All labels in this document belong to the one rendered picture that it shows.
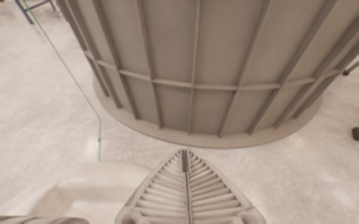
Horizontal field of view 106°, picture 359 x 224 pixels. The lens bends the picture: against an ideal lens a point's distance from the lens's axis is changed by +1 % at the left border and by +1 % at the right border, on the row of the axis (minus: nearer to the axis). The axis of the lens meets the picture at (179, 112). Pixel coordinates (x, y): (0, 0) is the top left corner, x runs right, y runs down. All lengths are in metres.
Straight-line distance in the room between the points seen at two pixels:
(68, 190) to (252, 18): 0.73
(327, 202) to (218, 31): 0.91
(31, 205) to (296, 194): 1.00
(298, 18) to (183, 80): 0.43
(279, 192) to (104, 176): 0.79
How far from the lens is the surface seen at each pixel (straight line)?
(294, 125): 1.20
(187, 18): 0.53
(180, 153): 0.18
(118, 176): 0.46
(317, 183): 1.05
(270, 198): 0.88
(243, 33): 0.56
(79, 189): 0.51
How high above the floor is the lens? 0.76
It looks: 47 degrees down
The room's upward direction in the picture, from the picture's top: 1 degrees counter-clockwise
